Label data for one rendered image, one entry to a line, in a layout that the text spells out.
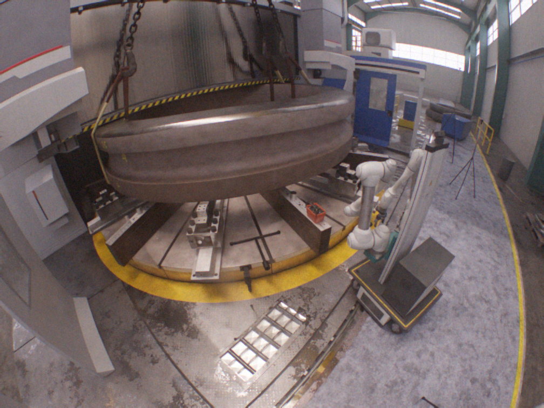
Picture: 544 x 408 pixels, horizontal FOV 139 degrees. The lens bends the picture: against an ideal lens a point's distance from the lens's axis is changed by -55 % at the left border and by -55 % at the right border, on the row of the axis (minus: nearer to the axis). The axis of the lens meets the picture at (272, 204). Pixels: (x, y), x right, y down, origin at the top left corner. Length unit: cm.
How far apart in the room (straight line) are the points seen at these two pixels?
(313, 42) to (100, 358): 733
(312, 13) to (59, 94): 580
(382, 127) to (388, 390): 660
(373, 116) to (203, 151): 579
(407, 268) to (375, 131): 587
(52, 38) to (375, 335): 468
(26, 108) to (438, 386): 465
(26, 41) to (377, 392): 491
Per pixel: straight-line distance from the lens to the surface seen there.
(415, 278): 194
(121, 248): 296
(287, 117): 239
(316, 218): 231
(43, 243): 515
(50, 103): 257
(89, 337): 306
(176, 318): 268
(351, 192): 329
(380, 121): 726
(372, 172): 165
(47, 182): 428
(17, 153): 367
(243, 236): 280
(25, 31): 323
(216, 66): 548
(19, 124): 262
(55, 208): 441
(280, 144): 259
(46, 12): 326
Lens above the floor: 219
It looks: 34 degrees down
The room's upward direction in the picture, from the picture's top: 3 degrees counter-clockwise
